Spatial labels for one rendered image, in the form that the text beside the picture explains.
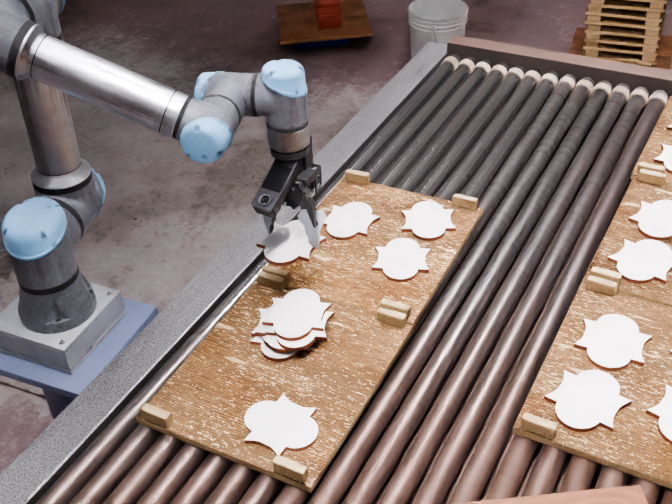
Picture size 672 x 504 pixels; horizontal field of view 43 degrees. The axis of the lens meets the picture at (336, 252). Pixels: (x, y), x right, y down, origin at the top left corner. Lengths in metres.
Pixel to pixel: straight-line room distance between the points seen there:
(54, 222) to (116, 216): 2.07
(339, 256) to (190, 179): 2.12
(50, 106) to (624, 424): 1.15
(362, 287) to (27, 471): 0.71
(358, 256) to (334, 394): 0.39
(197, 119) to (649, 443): 0.90
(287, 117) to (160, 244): 2.06
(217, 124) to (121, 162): 2.70
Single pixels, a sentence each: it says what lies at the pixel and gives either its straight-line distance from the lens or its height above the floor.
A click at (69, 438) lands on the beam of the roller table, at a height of 0.91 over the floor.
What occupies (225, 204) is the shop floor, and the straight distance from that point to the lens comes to 3.68.
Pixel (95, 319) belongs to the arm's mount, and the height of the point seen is 0.93.
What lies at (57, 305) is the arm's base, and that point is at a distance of 1.75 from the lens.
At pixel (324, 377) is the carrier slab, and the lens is 1.57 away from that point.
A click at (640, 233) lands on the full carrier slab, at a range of 1.94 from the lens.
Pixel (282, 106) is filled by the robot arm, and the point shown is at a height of 1.36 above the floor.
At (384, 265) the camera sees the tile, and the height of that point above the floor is 0.95.
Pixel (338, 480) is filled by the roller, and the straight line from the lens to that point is 1.45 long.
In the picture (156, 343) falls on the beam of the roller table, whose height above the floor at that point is 0.91.
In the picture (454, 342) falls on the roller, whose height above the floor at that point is 0.92.
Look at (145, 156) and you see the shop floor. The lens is 4.11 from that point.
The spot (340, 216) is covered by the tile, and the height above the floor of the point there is 0.95.
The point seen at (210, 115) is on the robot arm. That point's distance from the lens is 1.42.
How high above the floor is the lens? 2.07
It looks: 38 degrees down
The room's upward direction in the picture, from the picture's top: 4 degrees counter-clockwise
